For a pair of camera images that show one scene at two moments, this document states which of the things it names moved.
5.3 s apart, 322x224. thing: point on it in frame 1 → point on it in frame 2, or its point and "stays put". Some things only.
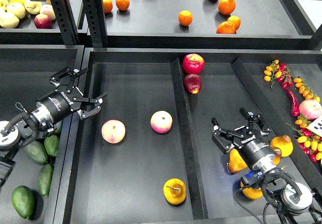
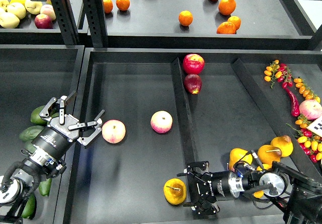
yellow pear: x=174 y=191 stays put
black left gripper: x=63 y=100 → x=60 y=131
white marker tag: x=315 y=126 stays put
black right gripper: x=253 y=148 → x=206 y=188
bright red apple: x=193 y=63 stays put
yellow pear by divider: x=284 y=143 stays put
